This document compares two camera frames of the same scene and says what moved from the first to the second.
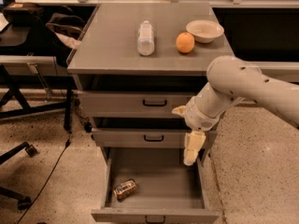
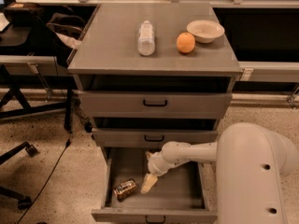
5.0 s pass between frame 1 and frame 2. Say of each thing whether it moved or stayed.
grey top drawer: stayed
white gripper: moved
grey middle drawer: stayed
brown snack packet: stayed
